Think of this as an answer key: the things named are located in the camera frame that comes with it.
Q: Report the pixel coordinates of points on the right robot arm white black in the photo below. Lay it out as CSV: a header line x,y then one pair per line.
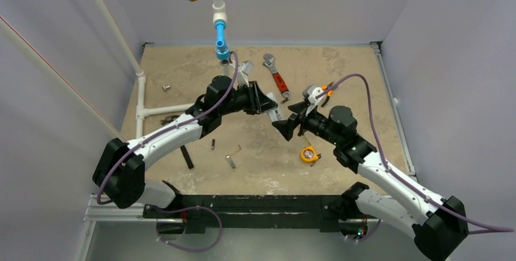
x,y
436,224

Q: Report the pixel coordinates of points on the aluminium frame rail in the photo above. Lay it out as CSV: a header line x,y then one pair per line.
x,y
111,213

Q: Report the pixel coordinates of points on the white pvc pipe assembly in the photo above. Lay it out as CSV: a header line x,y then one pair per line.
x,y
220,21

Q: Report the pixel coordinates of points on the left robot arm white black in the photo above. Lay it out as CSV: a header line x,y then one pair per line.
x,y
120,172

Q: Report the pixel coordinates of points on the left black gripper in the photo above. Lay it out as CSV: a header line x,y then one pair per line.
x,y
258,103

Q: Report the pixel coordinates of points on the black handled hammer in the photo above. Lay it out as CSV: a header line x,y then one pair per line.
x,y
183,149

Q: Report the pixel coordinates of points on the orange handled pliers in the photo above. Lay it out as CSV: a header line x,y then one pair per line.
x,y
328,87

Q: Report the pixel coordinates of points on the white remote control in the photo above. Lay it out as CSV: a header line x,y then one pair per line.
x,y
275,114

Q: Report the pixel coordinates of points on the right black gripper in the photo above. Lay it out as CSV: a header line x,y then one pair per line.
x,y
300,120

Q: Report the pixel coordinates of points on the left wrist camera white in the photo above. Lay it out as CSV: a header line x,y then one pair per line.
x,y
243,71

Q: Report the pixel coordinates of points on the red handled adjustable wrench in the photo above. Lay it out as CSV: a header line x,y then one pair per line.
x,y
269,63

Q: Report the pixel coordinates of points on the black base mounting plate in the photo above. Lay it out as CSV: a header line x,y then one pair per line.
x,y
193,214

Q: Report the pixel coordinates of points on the yellow tape measure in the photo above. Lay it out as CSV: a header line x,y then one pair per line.
x,y
308,154

